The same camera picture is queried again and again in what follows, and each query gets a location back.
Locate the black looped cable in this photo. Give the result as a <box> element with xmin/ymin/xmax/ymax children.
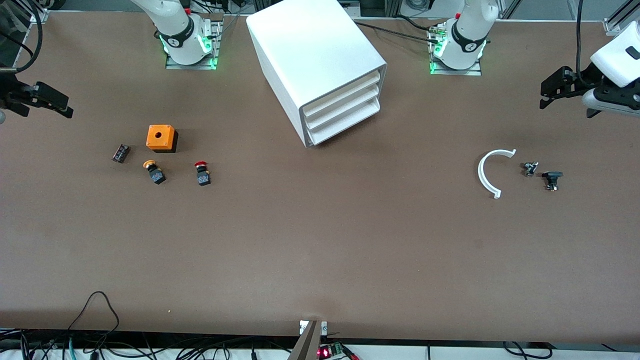
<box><xmin>67</xmin><ymin>291</ymin><xmax>121</xmax><ymax>335</ymax></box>

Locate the yellow cap push button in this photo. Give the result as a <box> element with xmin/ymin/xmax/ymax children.
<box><xmin>142</xmin><ymin>159</ymin><xmax>167</xmax><ymax>185</ymax></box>

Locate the orange box with hole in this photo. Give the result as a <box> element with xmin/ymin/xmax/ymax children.
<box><xmin>146</xmin><ymin>124</ymin><xmax>179</xmax><ymax>153</ymax></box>

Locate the aluminium frame profile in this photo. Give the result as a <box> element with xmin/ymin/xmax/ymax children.
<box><xmin>27</xmin><ymin>0</ymin><xmax>51</xmax><ymax>24</ymax></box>
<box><xmin>602</xmin><ymin>0</ymin><xmax>640</xmax><ymax>36</ymax></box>

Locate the black cable to arm base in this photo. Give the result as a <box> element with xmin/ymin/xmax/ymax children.
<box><xmin>350</xmin><ymin>15</ymin><xmax>443</xmax><ymax>43</ymax></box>

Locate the black cable bundle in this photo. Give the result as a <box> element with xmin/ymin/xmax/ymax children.
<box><xmin>0</xmin><ymin>327</ymin><xmax>301</xmax><ymax>360</ymax></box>

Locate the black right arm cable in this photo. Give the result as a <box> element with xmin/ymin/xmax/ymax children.
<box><xmin>0</xmin><ymin>0</ymin><xmax>44</xmax><ymax>74</ymax></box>

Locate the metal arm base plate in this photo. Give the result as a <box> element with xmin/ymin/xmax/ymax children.
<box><xmin>165</xmin><ymin>14</ymin><xmax>223</xmax><ymax>71</ymax></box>
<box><xmin>429</xmin><ymin>22</ymin><xmax>483</xmax><ymax>77</ymax></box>

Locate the circuit board with red light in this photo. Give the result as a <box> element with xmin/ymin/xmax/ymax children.
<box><xmin>317</xmin><ymin>342</ymin><xmax>361</xmax><ymax>360</ymax></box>

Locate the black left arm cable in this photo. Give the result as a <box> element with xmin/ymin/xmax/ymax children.
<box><xmin>575</xmin><ymin>0</ymin><xmax>587</xmax><ymax>87</ymax></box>

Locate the white curved plastic arc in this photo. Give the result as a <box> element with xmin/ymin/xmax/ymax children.
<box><xmin>477</xmin><ymin>148</ymin><xmax>517</xmax><ymax>200</ymax></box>

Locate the orange object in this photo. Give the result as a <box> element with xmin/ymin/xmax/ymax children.
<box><xmin>287</xmin><ymin>320</ymin><xmax>323</xmax><ymax>360</ymax></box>

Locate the black curled cable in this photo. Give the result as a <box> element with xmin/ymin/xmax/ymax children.
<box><xmin>502</xmin><ymin>341</ymin><xmax>555</xmax><ymax>360</ymax></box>

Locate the white lower shelf board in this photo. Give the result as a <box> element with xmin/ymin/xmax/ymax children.
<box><xmin>0</xmin><ymin>344</ymin><xmax>640</xmax><ymax>360</ymax></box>

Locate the black switch contact block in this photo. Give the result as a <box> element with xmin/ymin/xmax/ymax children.
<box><xmin>542</xmin><ymin>171</ymin><xmax>564</xmax><ymax>192</ymax></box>

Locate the red cap push button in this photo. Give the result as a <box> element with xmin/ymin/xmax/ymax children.
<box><xmin>194</xmin><ymin>161</ymin><xmax>212</xmax><ymax>187</ymax></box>

